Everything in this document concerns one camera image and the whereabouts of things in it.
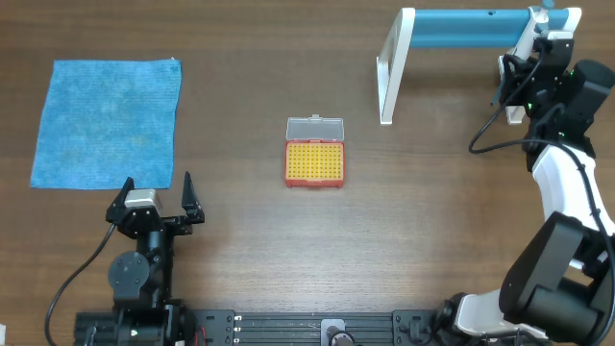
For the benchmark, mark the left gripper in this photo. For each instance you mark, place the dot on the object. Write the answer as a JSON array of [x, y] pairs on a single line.
[[144, 223]]

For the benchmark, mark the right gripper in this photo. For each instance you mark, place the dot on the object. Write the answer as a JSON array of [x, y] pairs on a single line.
[[555, 55]]

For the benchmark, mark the white pipette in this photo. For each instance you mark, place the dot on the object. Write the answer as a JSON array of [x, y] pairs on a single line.
[[528, 33]]

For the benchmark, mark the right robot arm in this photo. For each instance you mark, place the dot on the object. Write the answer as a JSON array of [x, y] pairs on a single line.
[[562, 182]]

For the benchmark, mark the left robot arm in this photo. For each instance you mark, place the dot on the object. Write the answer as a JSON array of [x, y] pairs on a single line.
[[127, 276]]

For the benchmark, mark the blue cloth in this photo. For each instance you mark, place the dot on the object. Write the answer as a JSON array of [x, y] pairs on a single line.
[[105, 125]]

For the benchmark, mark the white and blue stand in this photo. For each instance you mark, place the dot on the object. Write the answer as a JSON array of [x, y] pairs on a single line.
[[461, 29]]

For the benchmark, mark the red and yellow tip box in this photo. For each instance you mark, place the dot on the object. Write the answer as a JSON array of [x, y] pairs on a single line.
[[314, 161]]

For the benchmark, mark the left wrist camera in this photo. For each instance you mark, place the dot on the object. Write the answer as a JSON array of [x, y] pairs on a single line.
[[140, 198]]

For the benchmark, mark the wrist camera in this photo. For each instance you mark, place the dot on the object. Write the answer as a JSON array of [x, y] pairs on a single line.
[[557, 35], [140, 198]]

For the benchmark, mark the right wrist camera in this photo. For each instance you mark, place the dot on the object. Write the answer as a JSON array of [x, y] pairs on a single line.
[[557, 35]]

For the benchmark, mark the mounting rail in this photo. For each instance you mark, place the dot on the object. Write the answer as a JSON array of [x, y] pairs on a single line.
[[288, 327]]

